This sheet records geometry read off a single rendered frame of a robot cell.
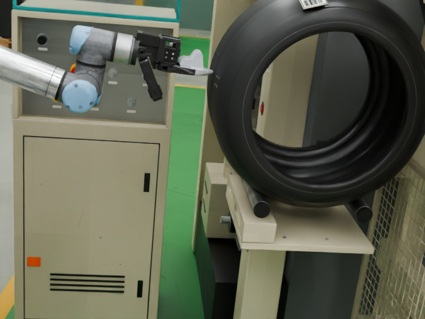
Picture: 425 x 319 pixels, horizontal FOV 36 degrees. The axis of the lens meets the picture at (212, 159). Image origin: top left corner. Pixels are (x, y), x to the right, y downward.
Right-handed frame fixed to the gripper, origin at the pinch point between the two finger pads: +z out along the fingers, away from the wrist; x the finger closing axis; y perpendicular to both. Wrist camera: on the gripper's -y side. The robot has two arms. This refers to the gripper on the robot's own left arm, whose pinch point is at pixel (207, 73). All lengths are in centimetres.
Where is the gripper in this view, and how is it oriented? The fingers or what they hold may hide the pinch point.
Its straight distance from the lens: 170.3
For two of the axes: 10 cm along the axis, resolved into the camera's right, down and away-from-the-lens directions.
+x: -1.0, -3.4, 9.3
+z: 9.7, 1.7, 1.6
